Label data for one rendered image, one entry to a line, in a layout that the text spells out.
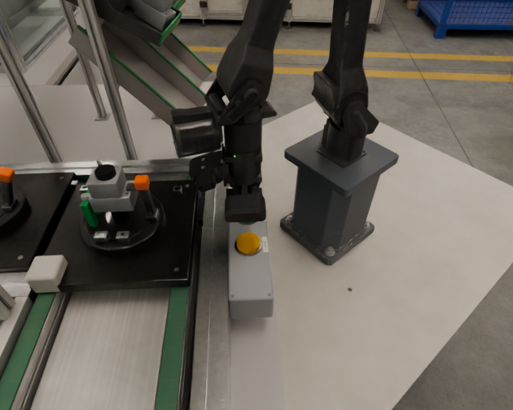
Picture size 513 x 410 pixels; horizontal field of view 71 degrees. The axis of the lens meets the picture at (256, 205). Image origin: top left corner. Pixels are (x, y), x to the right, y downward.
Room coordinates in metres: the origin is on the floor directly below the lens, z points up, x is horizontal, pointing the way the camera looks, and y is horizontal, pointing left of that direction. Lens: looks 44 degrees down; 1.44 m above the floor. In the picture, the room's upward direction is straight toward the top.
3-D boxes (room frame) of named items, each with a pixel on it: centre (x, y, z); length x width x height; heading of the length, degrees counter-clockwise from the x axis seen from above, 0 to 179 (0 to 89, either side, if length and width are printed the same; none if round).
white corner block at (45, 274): (0.33, 0.32, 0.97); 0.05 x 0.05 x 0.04; 3
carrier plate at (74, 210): (0.43, 0.23, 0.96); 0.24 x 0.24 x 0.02; 3
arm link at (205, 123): (0.45, 0.06, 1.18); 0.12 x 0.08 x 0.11; 109
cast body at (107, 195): (0.43, 0.24, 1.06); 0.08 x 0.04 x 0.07; 93
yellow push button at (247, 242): (0.39, 0.01, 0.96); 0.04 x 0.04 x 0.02
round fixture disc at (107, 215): (0.43, 0.23, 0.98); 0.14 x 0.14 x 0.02
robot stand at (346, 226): (0.52, -0.15, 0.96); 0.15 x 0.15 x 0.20; 40
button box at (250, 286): (0.39, 0.01, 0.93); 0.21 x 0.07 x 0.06; 3
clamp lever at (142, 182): (0.43, 0.19, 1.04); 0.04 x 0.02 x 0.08; 93
